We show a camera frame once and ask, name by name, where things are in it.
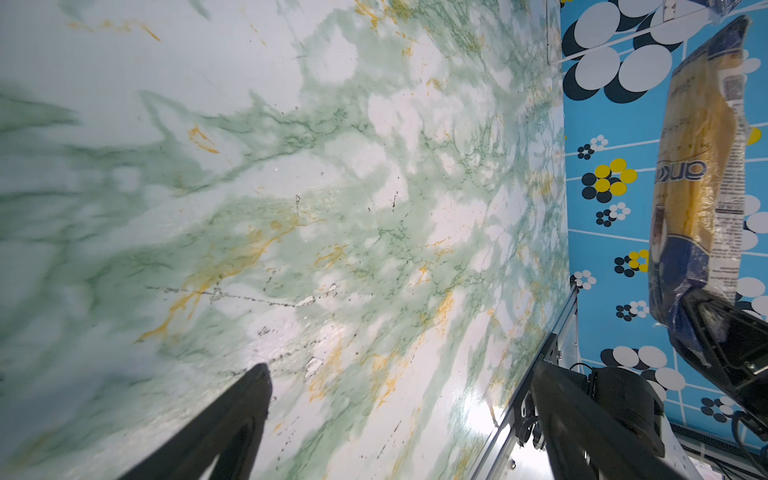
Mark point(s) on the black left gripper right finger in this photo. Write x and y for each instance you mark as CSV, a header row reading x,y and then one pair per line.
x,y
610,424

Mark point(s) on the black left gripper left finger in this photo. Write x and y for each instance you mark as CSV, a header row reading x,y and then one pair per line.
x,y
223,439

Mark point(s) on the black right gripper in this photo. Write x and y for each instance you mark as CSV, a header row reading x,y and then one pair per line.
x,y
726,346

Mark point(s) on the clear striped spaghetti bag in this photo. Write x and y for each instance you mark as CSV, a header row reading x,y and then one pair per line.
x,y
699,188

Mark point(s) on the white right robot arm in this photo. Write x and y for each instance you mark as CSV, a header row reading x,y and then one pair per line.
x,y
641,364

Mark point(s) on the white two-tier shelf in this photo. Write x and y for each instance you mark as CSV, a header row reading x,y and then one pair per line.
x,y
601,36

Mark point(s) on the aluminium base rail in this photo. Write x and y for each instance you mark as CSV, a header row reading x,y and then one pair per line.
x,y
513,450

